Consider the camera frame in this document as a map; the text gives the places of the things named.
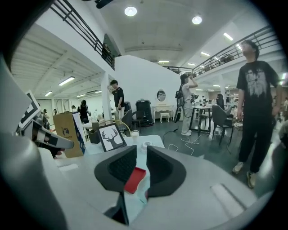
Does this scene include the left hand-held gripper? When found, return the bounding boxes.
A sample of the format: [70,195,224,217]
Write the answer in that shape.
[16,89,75,159]

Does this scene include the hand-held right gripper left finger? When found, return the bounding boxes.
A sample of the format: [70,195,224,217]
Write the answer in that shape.
[38,145,138,230]

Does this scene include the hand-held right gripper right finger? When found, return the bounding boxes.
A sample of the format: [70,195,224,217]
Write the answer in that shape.
[130,145,259,226]

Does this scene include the red box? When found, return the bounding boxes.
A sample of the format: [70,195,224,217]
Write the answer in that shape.
[124,166,147,195]

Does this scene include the brown paper bag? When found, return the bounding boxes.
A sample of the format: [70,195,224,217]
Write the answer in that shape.
[53,111,86,159]

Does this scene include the black framed deer picture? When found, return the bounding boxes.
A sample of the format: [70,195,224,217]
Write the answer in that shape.
[97,123,127,153]

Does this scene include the white candle glass jar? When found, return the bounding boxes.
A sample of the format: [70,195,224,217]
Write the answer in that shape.
[130,129,140,145]

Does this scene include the black square container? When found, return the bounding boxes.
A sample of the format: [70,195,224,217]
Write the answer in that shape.
[89,122,101,145]

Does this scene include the grey armchair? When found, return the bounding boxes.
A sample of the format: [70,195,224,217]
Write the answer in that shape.
[121,109,140,133]

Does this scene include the long ceiling light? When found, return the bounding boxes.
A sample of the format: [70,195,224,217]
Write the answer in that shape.
[58,75,76,87]

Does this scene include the white vanity table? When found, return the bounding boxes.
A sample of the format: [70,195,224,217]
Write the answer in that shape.
[152,105,175,123]

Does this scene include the white top black leg table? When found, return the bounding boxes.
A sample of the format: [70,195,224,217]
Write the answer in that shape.
[190,106,215,137]

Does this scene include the dark grey chair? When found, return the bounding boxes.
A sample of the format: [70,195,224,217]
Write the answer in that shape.
[211,105,236,147]

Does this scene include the oval mirror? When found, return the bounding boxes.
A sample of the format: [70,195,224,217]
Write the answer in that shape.
[156,89,167,103]

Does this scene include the black balcony railing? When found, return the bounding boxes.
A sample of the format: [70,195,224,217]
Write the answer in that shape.
[164,25,275,77]
[48,0,116,71]

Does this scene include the white cable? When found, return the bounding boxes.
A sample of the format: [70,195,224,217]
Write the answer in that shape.
[168,134,215,156]

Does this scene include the black cable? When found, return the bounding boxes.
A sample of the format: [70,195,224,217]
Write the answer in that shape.
[162,127,181,145]

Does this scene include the gold wire chair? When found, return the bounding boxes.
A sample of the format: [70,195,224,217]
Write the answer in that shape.
[105,119,131,138]

